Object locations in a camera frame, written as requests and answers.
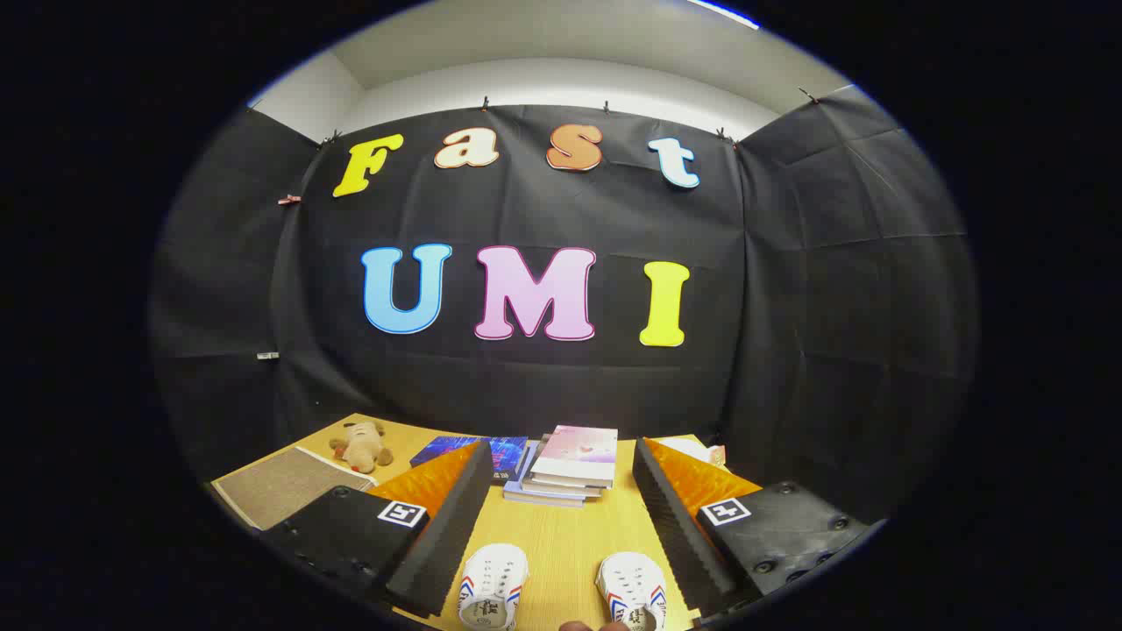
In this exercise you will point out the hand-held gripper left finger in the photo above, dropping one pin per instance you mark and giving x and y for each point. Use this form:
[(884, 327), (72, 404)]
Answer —
[(443, 535)]

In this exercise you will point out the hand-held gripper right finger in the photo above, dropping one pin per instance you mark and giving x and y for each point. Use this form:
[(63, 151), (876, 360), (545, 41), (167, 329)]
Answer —
[(679, 535)]

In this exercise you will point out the white canvas shoe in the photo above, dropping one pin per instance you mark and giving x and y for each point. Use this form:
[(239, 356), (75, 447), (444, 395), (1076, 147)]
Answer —
[(633, 589), (493, 583)]

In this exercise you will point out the cream fabric storage box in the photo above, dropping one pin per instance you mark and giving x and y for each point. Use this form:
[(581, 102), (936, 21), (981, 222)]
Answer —
[(280, 486)]

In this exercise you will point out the white plush toy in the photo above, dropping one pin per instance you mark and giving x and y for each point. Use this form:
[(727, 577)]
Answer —
[(692, 449)]

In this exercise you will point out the pale blue book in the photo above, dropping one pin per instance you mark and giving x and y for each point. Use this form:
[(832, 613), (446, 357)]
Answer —
[(526, 492)]

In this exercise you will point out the blue cover book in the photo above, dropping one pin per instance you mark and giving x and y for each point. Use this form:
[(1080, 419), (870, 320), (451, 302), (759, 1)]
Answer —
[(510, 456)]

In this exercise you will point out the beige plush dog toy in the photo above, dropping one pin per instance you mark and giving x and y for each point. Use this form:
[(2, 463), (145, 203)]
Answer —
[(361, 445)]

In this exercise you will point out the white book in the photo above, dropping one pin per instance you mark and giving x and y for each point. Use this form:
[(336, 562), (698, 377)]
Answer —
[(561, 488)]

